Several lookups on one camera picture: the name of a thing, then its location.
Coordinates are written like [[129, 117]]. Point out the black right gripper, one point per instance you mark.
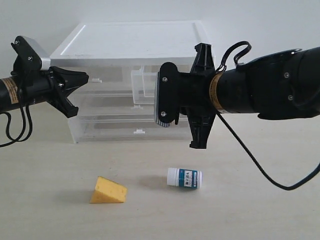
[[193, 96]]

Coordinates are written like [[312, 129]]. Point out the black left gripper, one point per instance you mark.
[[62, 83]]

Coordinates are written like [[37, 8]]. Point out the clear drawer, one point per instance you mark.
[[143, 82], [106, 78], [103, 129], [102, 105]]

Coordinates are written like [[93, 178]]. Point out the white blue-labelled pill bottle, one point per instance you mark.
[[184, 178]]

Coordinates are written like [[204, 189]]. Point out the yellow cheese wedge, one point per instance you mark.
[[108, 192]]

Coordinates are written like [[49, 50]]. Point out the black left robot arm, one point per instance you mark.
[[22, 90]]

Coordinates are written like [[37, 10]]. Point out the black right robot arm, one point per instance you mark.
[[279, 86]]

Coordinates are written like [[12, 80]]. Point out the clear bottom drawer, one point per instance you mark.
[[103, 129]]

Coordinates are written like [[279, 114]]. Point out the white plastic drawer cabinet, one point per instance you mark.
[[122, 60]]

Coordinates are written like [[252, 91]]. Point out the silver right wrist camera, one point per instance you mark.
[[166, 109]]

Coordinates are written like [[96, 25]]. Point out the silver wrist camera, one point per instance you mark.
[[30, 56], [166, 109]]

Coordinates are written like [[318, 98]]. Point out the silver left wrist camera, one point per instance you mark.
[[30, 56]]

